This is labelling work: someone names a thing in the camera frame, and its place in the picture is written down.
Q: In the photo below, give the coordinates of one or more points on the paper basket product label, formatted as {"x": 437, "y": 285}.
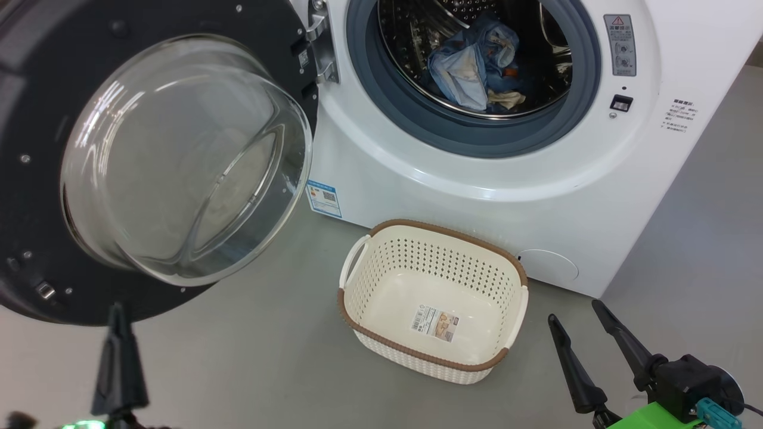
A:
{"x": 435, "y": 323}

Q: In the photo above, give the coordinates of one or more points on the blue bear print garment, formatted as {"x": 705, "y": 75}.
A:
{"x": 459, "y": 71}

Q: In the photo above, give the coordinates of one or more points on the blue and cream garment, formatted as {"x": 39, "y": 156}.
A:
{"x": 512, "y": 80}

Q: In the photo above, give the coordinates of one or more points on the blue energy label sticker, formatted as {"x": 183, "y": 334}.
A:
{"x": 324, "y": 199}

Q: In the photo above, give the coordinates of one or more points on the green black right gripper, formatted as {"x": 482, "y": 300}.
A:
{"x": 685, "y": 381}

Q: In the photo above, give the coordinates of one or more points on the white front-load washing machine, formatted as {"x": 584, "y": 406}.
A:
{"x": 477, "y": 196}

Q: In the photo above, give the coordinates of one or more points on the grey warning label sticker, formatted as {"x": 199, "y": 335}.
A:
{"x": 620, "y": 44}

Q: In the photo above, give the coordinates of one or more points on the cream perforated laundry basket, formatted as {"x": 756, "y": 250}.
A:
{"x": 393, "y": 310}

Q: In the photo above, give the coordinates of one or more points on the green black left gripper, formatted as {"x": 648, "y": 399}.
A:
{"x": 83, "y": 425}

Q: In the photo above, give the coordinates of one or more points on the black glass washing machine door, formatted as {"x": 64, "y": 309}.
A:
{"x": 36, "y": 89}

